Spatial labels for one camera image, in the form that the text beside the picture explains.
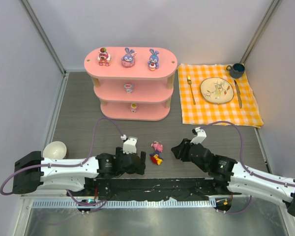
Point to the gold knife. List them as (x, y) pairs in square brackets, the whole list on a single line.
[(238, 94)]

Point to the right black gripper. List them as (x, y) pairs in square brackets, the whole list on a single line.
[(185, 151)]

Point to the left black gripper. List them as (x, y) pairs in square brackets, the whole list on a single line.
[(135, 162)]

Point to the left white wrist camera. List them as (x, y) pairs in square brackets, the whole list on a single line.
[(129, 144)]

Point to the white pink toy middle shelf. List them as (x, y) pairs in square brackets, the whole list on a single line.
[(128, 88)]

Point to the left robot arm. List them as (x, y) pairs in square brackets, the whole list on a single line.
[(34, 172)]

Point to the gold fork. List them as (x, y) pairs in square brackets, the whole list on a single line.
[(190, 85)]

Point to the pink three-tier wooden shelf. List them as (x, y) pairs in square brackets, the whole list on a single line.
[(152, 89)]

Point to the pink toy with yellow hat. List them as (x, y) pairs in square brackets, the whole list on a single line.
[(133, 107)]

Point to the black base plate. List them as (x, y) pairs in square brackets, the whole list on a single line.
[(152, 189)]

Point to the red yellow bird toy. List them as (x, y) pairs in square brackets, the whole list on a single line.
[(155, 158)]

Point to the white slotted cable duct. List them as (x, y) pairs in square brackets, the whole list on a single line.
[(170, 203)]

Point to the purple bunny with cake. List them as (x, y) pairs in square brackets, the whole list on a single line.
[(153, 62)]

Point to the white ceramic bowl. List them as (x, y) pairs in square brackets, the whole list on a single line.
[(55, 150)]

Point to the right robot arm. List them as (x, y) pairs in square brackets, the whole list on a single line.
[(238, 178)]

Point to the pink pig toy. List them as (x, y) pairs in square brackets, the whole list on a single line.
[(157, 146)]

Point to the dark blue ceramic mug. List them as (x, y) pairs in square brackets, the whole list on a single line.
[(236, 70)]

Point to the yellow white checkered cloth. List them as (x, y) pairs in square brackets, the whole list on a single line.
[(204, 112)]

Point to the pink bear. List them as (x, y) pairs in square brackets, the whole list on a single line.
[(104, 58)]

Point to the cream decorated ceramic plate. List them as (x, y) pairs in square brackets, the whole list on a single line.
[(216, 90)]

